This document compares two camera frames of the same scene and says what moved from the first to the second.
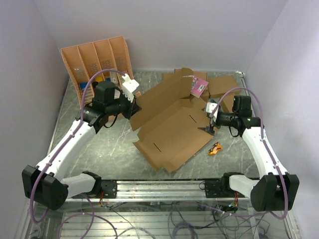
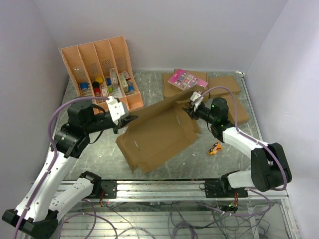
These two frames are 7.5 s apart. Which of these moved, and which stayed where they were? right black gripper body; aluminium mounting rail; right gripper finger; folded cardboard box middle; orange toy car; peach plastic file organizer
Moved: right gripper finger; right black gripper body
Stayed: peach plastic file organizer; aluminium mounting rail; folded cardboard box middle; orange toy car
